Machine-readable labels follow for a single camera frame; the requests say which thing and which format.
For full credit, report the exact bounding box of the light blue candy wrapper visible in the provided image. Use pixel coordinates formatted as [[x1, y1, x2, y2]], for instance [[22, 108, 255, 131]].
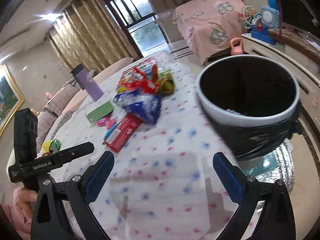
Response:
[[104, 124, 120, 141]]

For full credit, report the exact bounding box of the green carton box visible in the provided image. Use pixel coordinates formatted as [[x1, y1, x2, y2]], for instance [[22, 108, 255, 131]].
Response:
[[86, 101, 114, 124]]

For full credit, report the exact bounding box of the red snack tube wrapper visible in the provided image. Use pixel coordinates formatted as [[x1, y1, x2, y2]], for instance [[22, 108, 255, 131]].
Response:
[[103, 114, 142, 153]]

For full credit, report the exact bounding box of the pink spoon-shaped candy pack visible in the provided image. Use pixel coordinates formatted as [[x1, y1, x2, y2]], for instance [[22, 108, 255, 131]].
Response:
[[96, 116, 117, 130]]

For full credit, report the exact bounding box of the blue snack bag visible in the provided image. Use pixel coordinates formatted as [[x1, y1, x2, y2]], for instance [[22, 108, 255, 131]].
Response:
[[113, 88, 161, 125]]

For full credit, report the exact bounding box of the red snack bag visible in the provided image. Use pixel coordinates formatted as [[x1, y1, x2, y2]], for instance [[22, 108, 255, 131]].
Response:
[[119, 67, 157, 95]]

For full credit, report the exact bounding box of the yellow snack packet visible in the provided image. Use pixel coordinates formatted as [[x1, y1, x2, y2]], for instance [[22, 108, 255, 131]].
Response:
[[156, 74, 175, 96]]

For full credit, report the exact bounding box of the white rim trash bin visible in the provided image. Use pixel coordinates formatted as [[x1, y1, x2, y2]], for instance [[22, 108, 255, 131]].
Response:
[[196, 54, 300, 127]]

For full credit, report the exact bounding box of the person's left hand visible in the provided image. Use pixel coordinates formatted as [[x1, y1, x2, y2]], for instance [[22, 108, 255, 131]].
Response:
[[14, 187, 38, 218]]

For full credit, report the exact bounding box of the yellow plastic cup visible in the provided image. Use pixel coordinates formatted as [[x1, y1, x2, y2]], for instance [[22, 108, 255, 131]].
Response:
[[42, 140, 53, 153]]

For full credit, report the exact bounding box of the green crushed can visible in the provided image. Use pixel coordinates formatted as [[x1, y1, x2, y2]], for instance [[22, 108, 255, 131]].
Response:
[[49, 139, 61, 153]]

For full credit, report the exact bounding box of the striped pink pillow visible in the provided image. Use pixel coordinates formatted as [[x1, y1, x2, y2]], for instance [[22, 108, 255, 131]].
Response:
[[47, 85, 80, 115]]

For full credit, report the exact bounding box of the pink cushioned sofa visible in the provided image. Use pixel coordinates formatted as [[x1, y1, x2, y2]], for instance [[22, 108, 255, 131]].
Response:
[[36, 57, 134, 153]]

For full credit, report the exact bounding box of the black bin liner bag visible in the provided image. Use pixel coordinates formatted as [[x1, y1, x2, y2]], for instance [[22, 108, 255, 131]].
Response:
[[210, 102, 302, 161]]

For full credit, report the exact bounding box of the purple thermos bottle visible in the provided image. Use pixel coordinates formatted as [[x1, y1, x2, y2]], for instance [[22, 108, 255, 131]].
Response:
[[71, 64, 104, 101]]

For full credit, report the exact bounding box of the white dotted tablecloth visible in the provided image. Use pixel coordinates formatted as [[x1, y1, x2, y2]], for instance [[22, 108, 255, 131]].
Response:
[[6, 49, 266, 240]]

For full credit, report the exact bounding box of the golden curtain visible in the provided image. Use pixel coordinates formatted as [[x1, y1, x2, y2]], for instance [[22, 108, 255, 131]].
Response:
[[46, 0, 138, 71]]

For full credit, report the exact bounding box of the orange children's book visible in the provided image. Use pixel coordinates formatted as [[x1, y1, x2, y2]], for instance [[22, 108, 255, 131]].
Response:
[[116, 57, 158, 94]]

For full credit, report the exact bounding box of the white tv cabinet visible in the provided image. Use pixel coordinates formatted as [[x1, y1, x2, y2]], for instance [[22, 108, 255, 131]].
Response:
[[242, 34, 319, 128]]

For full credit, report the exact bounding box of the pink kettlebell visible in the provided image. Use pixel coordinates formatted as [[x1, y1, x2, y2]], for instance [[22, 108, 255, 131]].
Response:
[[230, 37, 244, 56]]

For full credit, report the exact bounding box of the balcony glass door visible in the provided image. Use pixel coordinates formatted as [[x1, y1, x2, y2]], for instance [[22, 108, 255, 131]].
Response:
[[93, 0, 196, 58]]

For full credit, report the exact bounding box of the blue toy machine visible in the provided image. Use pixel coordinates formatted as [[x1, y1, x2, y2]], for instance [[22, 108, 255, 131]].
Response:
[[251, 6, 279, 45]]

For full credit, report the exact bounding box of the pink heart bed cover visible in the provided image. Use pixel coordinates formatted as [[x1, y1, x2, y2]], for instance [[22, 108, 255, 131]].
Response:
[[172, 0, 245, 64]]

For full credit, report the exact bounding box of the blue spiky ball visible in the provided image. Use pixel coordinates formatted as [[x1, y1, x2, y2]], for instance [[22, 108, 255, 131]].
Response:
[[267, 0, 278, 10]]

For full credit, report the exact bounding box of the black television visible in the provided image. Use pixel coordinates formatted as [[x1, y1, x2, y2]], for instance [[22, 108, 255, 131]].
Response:
[[276, 0, 319, 44]]

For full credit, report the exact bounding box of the pink stick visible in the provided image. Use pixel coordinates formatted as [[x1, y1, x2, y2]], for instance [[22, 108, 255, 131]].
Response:
[[277, 0, 283, 41]]

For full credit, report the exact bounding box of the framed wall painting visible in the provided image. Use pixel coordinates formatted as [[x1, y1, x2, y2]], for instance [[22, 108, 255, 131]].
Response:
[[0, 65, 25, 137]]

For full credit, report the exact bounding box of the wire ferris wheel toy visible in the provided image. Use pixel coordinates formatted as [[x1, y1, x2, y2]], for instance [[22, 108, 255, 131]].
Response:
[[239, 5, 261, 30]]

